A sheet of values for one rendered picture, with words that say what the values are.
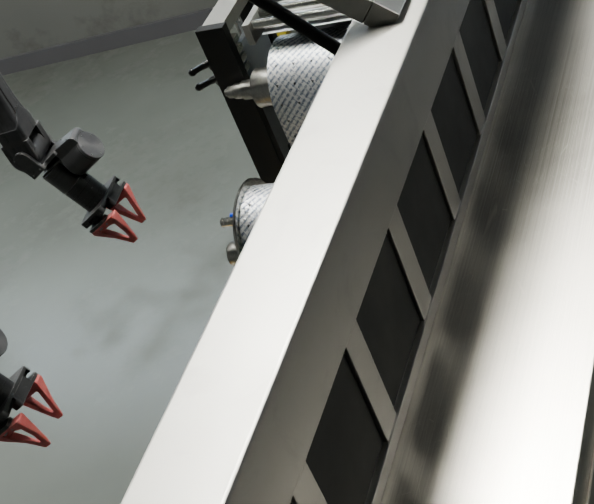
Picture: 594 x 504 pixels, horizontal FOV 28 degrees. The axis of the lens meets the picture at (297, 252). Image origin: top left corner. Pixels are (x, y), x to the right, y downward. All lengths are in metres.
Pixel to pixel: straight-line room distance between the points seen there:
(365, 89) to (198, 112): 3.73
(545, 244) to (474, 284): 0.08
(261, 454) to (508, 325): 0.38
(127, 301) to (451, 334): 2.90
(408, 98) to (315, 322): 0.32
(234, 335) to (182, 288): 3.02
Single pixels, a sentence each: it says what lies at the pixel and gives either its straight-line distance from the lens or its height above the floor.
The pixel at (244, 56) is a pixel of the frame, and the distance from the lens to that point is 1.96.
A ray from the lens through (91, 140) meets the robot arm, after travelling 2.20.
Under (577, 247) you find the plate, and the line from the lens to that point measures 1.22.
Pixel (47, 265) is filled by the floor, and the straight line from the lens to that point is 4.41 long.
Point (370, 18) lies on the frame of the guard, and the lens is 1.24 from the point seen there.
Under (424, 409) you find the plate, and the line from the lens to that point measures 1.10.
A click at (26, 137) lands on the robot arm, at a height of 1.30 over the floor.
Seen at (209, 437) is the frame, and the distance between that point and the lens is 0.85.
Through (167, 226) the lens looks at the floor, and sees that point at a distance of 4.26.
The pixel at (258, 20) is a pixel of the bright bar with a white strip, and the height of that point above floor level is 1.46.
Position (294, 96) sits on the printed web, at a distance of 1.81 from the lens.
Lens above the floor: 2.21
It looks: 35 degrees down
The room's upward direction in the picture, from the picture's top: 24 degrees counter-clockwise
